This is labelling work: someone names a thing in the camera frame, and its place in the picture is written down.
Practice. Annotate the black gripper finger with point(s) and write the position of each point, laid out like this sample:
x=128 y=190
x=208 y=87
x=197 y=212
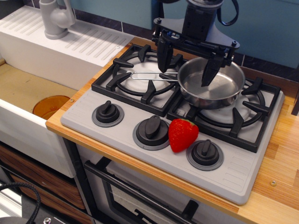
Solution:
x=211 y=69
x=164 y=54

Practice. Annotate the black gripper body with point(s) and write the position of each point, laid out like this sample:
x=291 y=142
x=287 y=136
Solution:
x=216 y=44

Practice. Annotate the stainless steel pot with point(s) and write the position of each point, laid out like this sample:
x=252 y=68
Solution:
x=210 y=84

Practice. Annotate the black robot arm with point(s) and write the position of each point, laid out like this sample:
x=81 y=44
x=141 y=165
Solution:
x=202 y=14

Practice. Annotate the red plastic strawberry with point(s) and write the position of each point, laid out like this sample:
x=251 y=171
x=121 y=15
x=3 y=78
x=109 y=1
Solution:
x=182 y=133

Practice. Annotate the black middle stove knob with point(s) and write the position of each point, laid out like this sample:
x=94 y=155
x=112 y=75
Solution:
x=151 y=134

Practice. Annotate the black stove knob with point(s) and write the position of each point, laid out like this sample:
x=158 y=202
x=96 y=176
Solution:
x=205 y=155
x=107 y=115
x=151 y=134

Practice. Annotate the black left stove knob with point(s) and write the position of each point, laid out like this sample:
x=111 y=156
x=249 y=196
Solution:
x=107 y=115

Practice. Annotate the black right stove knob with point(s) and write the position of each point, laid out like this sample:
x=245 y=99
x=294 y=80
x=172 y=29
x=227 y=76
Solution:
x=205 y=155

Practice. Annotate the grey toy stove top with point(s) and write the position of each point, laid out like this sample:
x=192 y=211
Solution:
x=141 y=112

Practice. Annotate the black left burner grate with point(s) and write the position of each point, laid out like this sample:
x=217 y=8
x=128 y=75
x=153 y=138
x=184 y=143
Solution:
x=148 y=95

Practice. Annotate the black burner grate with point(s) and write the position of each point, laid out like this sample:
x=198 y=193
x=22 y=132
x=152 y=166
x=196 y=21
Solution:
x=148 y=95
x=244 y=124

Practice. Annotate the black right burner grate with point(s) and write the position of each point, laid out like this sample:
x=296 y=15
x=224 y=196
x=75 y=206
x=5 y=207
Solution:
x=244 y=124

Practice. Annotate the grey toy faucet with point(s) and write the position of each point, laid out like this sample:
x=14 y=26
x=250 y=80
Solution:
x=56 y=21

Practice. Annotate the orange plastic bowl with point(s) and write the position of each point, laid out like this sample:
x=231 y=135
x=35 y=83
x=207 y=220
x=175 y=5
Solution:
x=49 y=106

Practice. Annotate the white toy sink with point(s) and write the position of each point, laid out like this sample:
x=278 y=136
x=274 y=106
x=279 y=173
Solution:
x=33 y=67

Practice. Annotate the wood drawer fronts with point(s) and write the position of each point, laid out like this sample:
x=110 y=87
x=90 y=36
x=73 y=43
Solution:
x=58 y=192

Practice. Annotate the oven door with black handle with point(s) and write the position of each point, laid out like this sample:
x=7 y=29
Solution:
x=137 y=199

